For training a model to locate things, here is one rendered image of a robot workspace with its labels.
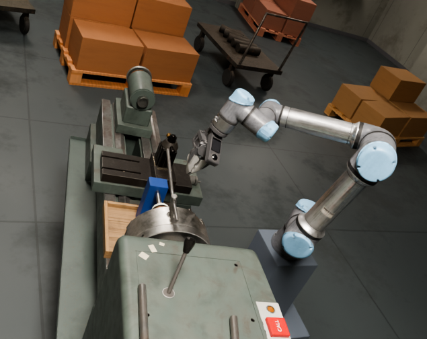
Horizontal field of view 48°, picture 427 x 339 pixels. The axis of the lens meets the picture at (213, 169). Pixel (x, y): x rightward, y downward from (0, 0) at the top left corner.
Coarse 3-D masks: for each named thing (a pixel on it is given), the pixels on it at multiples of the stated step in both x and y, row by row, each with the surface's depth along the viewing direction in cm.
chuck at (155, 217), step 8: (160, 208) 166; (168, 208) 167; (144, 216) 165; (152, 216) 164; (160, 216) 163; (184, 216) 166; (192, 216) 169; (128, 224) 168; (136, 224) 165; (144, 224) 162; (152, 224) 161; (160, 224) 160; (168, 224) 160; (184, 224) 162; (192, 224) 165; (200, 224) 170; (128, 232) 166; (136, 232) 162; (208, 240) 169
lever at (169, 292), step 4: (184, 256) 133; (180, 260) 133; (180, 264) 133; (176, 268) 133; (180, 268) 133; (176, 272) 133; (176, 276) 133; (172, 280) 133; (172, 284) 133; (168, 288) 133; (172, 288) 133; (164, 292) 133; (168, 292) 133; (172, 292) 134; (168, 296) 132; (172, 296) 133
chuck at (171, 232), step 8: (176, 224) 161; (144, 232) 160; (152, 232) 158; (160, 232) 157; (168, 232) 158; (176, 232) 158; (184, 232) 159; (192, 232) 161; (200, 232) 165; (176, 240) 161; (200, 240) 163
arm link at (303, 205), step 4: (300, 200) 183; (304, 200) 184; (308, 200) 186; (296, 204) 184; (300, 204) 181; (304, 204) 181; (308, 204) 182; (312, 204) 184; (296, 208) 183; (300, 208) 180; (304, 208) 179; (308, 208) 180; (292, 212) 185; (296, 212) 181; (300, 212) 180; (304, 212) 179; (292, 216) 181; (288, 220) 182
